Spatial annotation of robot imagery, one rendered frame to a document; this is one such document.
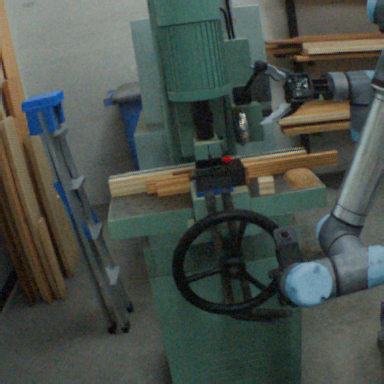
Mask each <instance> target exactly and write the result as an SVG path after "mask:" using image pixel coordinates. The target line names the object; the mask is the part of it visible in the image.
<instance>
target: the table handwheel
mask: <svg viewBox="0 0 384 384"><path fill-rule="evenodd" d="M233 221H240V227H239V230H238V234H237V238H236V241H235V244H234V248H233V246H232V243H231V242H232V241H231V239H228V240H223V242H224V246H225V248H224V251H223V253H222V256H221V257H220V260H219V265H220V266H217V267H214V268H212V269H210V270H207V271H205V272H202V273H199V274H193V275H190V276H187V277H185V274H184V261H185V255H186V252H187V250H188V248H189V246H190V245H191V244H192V243H193V242H194V241H195V239H196V238H197V237H198V236H199V235H200V234H201V233H202V232H203V231H205V230H208V229H210V228H212V227H214V226H216V225H218V224H222V223H226V222H233ZM247 223H251V224H253V225H258V226H260V227H262V228H263V229H264V230H265V231H266V232H268V233H269V234H270V235H271V237H272V238H273V231H274V230H276V229H280V227H279V226H278V225H277V224H276V223H274V222H273V221H272V220H271V219H269V218H267V217H266V216H264V215H263V214H261V213H258V212H257V213H255V212H253V211H248V210H242V209H230V210H224V211H219V212H216V213H214V214H211V215H209V216H205V217H203V218H201V219H200V220H199V221H197V222H196V223H195V224H193V225H192V226H191V227H190V228H189V229H188V230H186V231H185V232H184V235H183V236H182V238H181V239H180V241H179V242H178V243H177V245H176V248H175V250H174V253H173V256H172V272H173V277H174V283H175V285H176V288H177V290H179V292H180V293H181V295H182V296H183V297H184V298H185V299H186V300H187V302H189V303H191V304H192V305H194V306H195V307H197V308H198V309H201V310H204V311H206V312H208V313H211V314H222V315H233V314H239V313H243V312H246V311H249V310H252V309H254V308H256V307H260V306H261V305H262V304H264V303H265V302H266V301H268V300H269V299H270V298H271V297H272V296H273V295H274V294H275V293H276V292H277V291H278V288H277V284H276V280H275V278H273V280H272V281H271V283H270V284H269V285H268V286H267V287H266V286H265V285H264V284H262V283H261V282H259V281H258V280H257V279H255V278H254V277H253V276H251V275H250V274H249V273H248V272H247V271H245V268H246V264H245V261H244V259H243V257H242V255H241V254H240V253H239V251H240V247H241V243H242V240H243V236H244V232H245V229H246V226H247ZM273 239H274V238H273ZM218 273H222V274H223V275H222V276H223V277H224V278H226V279H228V280H231V279H238V278H241V277H243V278H244V279H246V280H247V281H249V282H250V283H252V284H253V285H254V286H256V287H257V288H258V289H260V290H261V291H262V292H261V293H260V294H258V295H257V296H255V297H253V298H251V299H248V300H246V301H244V302H240V303H236V304H219V303H215V302H209V301H207V300H205V299H203V298H202V297H199V296H198V295H197V294H196V293H195V292H194V291H193V290H191V288H190V287H189V285H188V283H190V282H196V281H198V280H200V279H203V278H206V277H209V276H212V275H215V274H218Z"/></svg>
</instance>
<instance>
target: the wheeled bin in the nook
mask: <svg viewBox="0 0 384 384"><path fill-rule="evenodd" d="M103 103H104V106H105V107H108V106H113V105H116V104H118V105H119V108H120V111H121V117H122V120H123V123H124V127H125V130H126V131H125V134H126V136H127V140H128V144H129V146H130V150H131V157H132V160H133V164H134V167H135V171H140V166H139V161H138V157H137V151H136V146H135V141H134V135H135V130H136V125H137V123H138V119H139V116H140V113H141V110H142V108H143V107H142V98H141V92H140V87H139V82H138V81H134V82H129V83H124V84H122V85H121V86H119V87H118V88H117V89H116V90H111V91H108V94H107V96H106V98H104V99H103Z"/></svg>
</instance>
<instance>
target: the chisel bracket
mask: <svg viewBox="0 0 384 384"><path fill-rule="evenodd" d="M192 141H193V148H194V154H195V157H196V161H198V160H203V159H208V154H211V155H214V156H215V157H221V156H223V155H222V152H221V148H222V144H220V142H219V140H218V138H217V136H216V134H215V132H214V137H213V138H212V139H208V140H198V139H197V134H196V133H192Z"/></svg>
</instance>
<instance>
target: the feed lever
mask: <svg viewBox="0 0 384 384"><path fill-rule="evenodd" d="M254 69H255V71H254V72H253V73H252V76H251V77H250V79H249V81H247V83H246V86H238V87H233V88H232V97H233V102H234V105H238V106H242V105H247V104H251V103H252V102H251V94H250V89H249V87H251V85H252V84H253V82H254V80H255V79H256V77H258V75H259V72H260V73H261V72H262V73H265V72H266V70H267V69H268V64H267V62H266V61H265V60H264V59H258V60H256V61H255V63H254Z"/></svg>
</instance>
